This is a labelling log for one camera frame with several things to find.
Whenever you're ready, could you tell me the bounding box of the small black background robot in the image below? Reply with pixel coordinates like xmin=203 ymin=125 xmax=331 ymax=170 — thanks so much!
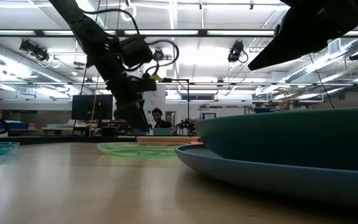
xmin=177 ymin=117 xmax=196 ymax=136

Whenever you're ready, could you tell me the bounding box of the black metal frame rig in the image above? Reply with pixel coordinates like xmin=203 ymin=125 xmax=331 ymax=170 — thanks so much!
xmin=161 ymin=77 xmax=190 ymax=137

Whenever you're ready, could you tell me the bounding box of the white pillar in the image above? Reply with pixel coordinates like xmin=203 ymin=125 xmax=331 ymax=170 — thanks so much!
xmin=144 ymin=90 xmax=167 ymax=125

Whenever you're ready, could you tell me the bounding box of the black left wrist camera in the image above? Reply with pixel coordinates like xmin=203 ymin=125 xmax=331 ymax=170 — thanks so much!
xmin=129 ymin=76 xmax=158 ymax=93

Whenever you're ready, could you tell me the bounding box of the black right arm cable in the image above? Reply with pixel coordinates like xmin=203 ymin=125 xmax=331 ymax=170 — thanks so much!
xmin=308 ymin=52 xmax=336 ymax=110

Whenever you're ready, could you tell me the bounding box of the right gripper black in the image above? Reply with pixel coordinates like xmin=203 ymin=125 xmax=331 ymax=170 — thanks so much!
xmin=247 ymin=0 xmax=358 ymax=72

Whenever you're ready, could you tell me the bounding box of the translucent green plastic plate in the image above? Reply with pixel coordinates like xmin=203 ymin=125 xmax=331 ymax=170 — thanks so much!
xmin=96 ymin=142 xmax=183 ymax=158

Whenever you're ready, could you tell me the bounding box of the black hanging cable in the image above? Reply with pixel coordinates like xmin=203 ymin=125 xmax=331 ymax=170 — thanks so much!
xmin=80 ymin=0 xmax=101 ymax=96

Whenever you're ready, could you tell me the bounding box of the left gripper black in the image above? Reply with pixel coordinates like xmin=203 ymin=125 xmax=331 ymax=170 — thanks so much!
xmin=99 ymin=67 xmax=151 ymax=132

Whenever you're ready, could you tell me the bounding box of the blue box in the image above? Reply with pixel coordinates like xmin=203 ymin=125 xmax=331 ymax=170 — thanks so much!
xmin=2 ymin=121 xmax=29 ymax=130

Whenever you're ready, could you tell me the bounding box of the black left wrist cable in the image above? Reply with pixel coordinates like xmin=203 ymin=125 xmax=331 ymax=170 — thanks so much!
xmin=144 ymin=39 xmax=180 ymax=75
xmin=79 ymin=8 xmax=141 ymax=35

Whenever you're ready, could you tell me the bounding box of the teal box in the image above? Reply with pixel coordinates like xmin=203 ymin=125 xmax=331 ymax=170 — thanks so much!
xmin=152 ymin=127 xmax=173 ymax=136

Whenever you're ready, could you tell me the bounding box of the white cable loop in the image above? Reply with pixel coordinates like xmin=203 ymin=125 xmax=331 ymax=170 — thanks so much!
xmin=120 ymin=3 xmax=137 ymax=22

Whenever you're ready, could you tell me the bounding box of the large blue plastic plate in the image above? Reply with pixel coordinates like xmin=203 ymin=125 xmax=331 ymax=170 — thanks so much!
xmin=175 ymin=143 xmax=358 ymax=210

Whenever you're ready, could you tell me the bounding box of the peach plastic plate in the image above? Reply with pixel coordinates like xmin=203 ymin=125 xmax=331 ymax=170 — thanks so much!
xmin=136 ymin=136 xmax=201 ymax=145

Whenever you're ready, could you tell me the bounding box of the black computer monitor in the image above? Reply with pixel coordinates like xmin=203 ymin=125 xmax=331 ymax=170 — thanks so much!
xmin=71 ymin=94 xmax=114 ymax=121

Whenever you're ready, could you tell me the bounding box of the dark green plastic plate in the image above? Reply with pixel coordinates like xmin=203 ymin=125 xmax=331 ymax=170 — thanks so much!
xmin=194 ymin=106 xmax=358 ymax=173

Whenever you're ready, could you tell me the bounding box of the white ceiling vent box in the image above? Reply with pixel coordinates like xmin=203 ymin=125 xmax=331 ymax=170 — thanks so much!
xmin=328 ymin=38 xmax=343 ymax=55

